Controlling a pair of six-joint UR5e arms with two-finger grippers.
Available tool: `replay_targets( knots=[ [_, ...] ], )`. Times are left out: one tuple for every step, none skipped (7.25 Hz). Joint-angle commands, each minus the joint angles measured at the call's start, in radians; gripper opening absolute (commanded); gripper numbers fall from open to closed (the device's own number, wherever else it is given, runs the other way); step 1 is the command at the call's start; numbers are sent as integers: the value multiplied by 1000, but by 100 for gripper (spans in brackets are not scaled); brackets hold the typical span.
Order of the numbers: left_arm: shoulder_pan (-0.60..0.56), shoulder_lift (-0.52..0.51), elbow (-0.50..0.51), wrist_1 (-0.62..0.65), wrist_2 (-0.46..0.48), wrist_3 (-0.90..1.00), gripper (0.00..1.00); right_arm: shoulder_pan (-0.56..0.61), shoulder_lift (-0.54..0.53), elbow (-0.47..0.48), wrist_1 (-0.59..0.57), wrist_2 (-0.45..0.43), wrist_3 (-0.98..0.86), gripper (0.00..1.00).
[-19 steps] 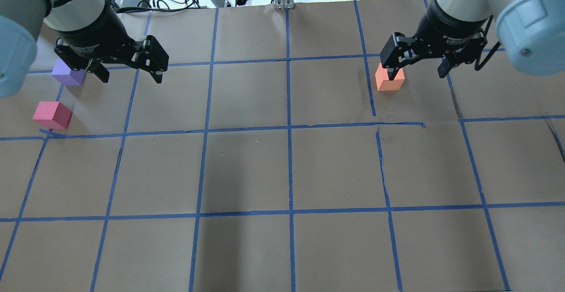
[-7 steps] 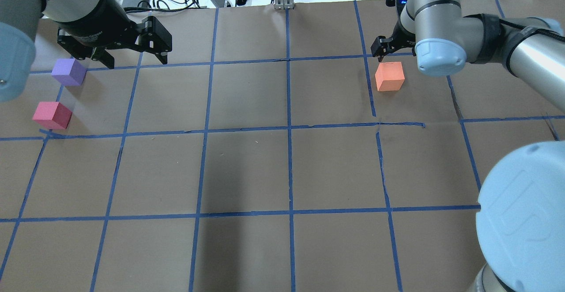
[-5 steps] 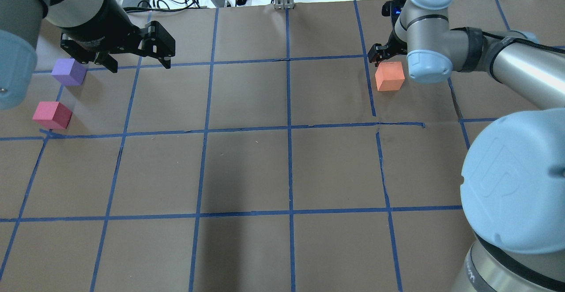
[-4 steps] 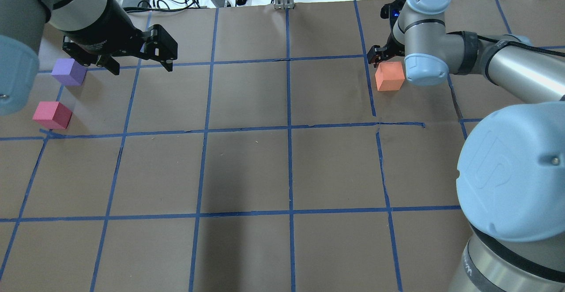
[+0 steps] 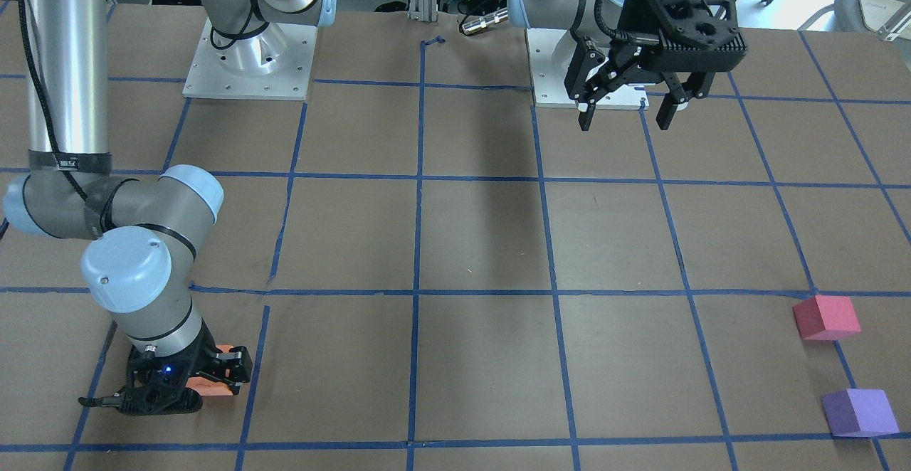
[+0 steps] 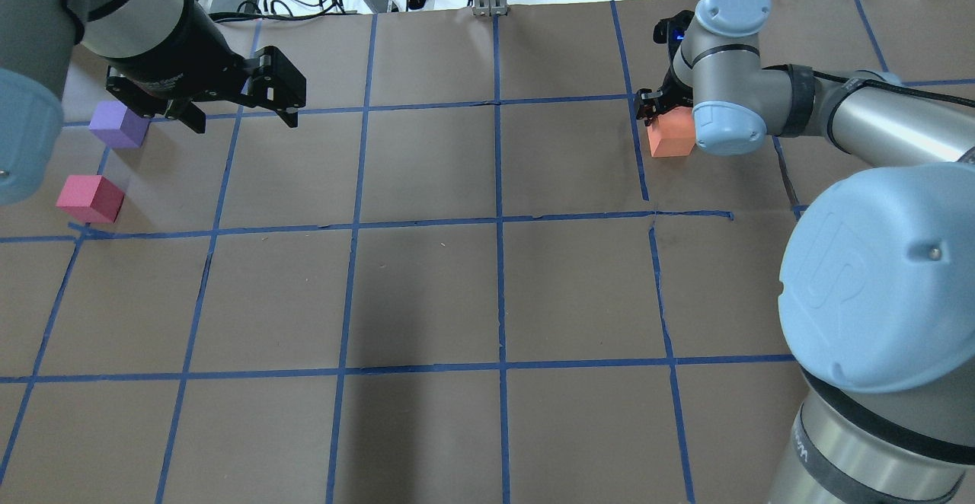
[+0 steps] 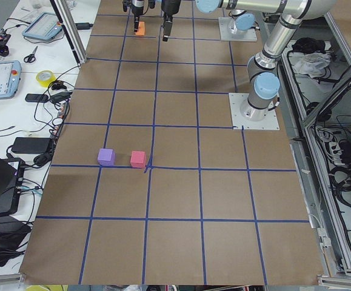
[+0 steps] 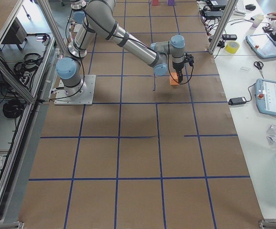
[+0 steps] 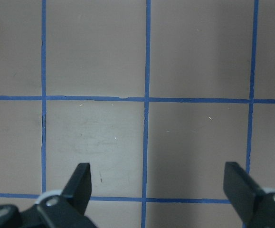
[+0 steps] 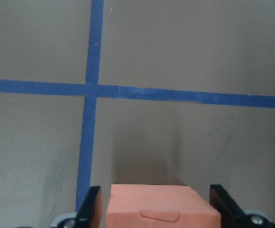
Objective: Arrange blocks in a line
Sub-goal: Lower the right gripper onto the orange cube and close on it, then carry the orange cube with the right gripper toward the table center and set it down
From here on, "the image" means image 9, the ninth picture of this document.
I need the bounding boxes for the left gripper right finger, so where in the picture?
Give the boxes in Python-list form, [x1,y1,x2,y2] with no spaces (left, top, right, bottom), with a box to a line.
[223,161,275,228]

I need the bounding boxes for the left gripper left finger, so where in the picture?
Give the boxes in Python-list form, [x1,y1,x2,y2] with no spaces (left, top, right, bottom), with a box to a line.
[36,163,96,228]

